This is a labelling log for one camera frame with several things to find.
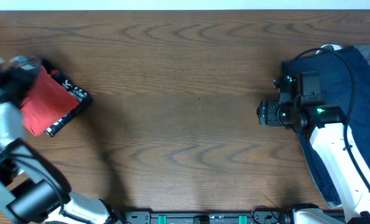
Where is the grey aluminium base rail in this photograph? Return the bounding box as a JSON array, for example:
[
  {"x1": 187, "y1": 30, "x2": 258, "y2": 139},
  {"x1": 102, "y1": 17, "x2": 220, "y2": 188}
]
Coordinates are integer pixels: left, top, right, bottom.
[{"x1": 123, "y1": 208, "x2": 295, "y2": 224}]

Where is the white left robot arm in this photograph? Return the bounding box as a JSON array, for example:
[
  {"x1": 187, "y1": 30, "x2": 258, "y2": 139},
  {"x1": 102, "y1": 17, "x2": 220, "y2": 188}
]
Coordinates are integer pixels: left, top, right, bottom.
[{"x1": 0, "y1": 56, "x2": 126, "y2": 223}]

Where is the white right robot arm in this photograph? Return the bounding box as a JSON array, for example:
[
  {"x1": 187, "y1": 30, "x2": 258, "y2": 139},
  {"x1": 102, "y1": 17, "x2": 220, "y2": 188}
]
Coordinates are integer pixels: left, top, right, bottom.
[{"x1": 257, "y1": 72, "x2": 370, "y2": 223}]

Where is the black printed folded shirt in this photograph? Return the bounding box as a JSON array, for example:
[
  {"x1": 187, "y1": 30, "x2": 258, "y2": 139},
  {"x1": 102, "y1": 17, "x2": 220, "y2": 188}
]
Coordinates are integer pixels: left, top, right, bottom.
[{"x1": 42, "y1": 59, "x2": 93, "y2": 138}]

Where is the navy blue garment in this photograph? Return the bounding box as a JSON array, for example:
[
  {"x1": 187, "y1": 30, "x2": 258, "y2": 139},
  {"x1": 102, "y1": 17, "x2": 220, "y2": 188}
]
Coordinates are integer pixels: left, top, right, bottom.
[{"x1": 280, "y1": 45, "x2": 370, "y2": 206}]

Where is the red orange t-shirt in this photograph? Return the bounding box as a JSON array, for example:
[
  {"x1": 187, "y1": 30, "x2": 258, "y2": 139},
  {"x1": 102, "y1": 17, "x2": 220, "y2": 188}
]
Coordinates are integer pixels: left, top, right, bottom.
[{"x1": 21, "y1": 66, "x2": 79, "y2": 136}]

